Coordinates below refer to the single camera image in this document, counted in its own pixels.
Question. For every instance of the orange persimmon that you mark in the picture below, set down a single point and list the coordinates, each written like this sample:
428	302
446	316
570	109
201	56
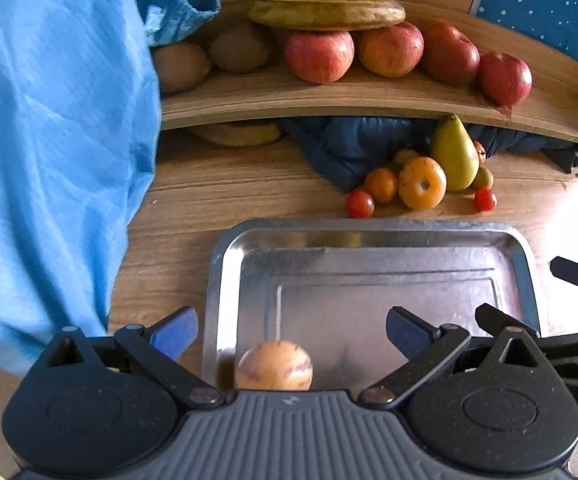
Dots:
421	184

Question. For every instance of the light blue fabric garment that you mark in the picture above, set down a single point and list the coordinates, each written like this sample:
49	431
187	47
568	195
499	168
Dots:
44	135

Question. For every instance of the large brown kiwi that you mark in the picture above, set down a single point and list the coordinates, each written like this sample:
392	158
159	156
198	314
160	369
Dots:
181	67
239	49

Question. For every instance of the blue white-dotted cloth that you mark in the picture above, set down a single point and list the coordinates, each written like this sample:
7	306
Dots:
544	5

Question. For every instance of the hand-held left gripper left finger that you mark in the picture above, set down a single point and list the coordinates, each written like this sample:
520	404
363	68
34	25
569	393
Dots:
176	334

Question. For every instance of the curved wooden shelf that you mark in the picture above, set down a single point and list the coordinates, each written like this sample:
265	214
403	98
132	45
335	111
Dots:
369	97

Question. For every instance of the red apple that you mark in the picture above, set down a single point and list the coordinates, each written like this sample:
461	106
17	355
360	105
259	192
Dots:
319	57
391	50
449	55
505	80

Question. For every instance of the blue crumpled plastic bag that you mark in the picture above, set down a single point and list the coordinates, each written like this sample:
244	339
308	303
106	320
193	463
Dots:
174	2

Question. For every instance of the small brown kiwi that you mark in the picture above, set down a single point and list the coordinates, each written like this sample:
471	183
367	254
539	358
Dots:
484	178

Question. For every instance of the dark blue padded jacket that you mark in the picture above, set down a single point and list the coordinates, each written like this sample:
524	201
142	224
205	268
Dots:
339	145

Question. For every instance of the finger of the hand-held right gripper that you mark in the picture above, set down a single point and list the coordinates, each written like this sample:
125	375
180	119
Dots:
571	270
499	319

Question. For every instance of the metal baking tray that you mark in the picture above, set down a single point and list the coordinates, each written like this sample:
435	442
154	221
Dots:
369	285

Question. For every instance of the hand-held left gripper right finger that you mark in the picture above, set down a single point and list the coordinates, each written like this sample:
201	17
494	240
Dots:
409	332

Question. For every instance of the green-yellow pear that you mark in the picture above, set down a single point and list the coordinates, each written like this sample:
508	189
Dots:
455	155

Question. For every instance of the red-orange small fruit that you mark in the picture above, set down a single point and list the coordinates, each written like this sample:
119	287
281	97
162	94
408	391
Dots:
481	152

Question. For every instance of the orange tangerine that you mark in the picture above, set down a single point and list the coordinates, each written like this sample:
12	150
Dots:
380	186

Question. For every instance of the brown overripe banana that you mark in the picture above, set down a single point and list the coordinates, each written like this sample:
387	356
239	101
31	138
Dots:
319	14

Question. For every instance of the yellow banana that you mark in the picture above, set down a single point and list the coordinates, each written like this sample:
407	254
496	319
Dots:
239	134

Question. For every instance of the red cherry tomato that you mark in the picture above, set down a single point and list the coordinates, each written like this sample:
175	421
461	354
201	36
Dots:
360	204
485	199

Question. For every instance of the yellow-orange round fruit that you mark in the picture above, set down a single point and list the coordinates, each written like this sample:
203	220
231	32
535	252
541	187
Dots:
405	157

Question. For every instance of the yellow purple-striped pepino melon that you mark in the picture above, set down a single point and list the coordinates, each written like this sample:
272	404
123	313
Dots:
274	365

